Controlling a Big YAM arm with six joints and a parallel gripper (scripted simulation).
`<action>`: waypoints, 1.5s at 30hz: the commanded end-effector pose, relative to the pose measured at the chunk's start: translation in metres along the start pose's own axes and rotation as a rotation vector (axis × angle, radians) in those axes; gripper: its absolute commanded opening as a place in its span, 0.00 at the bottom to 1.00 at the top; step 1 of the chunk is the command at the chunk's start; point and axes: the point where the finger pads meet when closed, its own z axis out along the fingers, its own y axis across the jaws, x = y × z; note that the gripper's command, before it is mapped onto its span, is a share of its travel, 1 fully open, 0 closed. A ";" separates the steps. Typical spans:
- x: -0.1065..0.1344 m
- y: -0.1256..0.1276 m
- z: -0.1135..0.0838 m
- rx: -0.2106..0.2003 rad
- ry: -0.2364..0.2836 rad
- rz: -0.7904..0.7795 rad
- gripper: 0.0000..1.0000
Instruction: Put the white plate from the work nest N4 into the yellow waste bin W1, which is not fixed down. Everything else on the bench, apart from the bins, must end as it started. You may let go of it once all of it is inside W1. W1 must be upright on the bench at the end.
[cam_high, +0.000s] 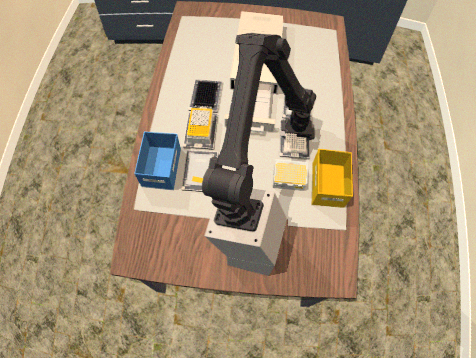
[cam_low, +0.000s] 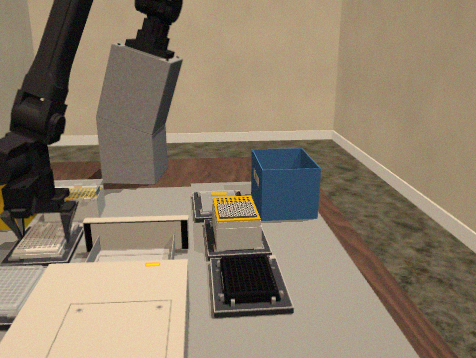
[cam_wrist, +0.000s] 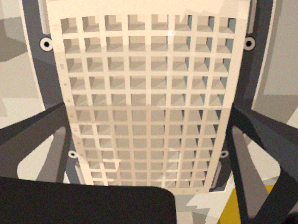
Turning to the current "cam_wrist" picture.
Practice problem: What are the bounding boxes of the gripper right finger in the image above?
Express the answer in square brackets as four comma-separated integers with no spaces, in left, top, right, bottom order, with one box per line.
[225,101,298,224]

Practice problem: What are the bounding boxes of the yellow bin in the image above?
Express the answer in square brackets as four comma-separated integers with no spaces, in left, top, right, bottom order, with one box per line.
[217,185,274,224]

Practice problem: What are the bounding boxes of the white flat mat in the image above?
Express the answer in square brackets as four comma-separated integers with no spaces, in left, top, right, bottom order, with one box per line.
[0,0,298,224]

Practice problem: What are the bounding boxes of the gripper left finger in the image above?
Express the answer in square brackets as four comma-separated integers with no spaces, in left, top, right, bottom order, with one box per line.
[0,101,72,183]

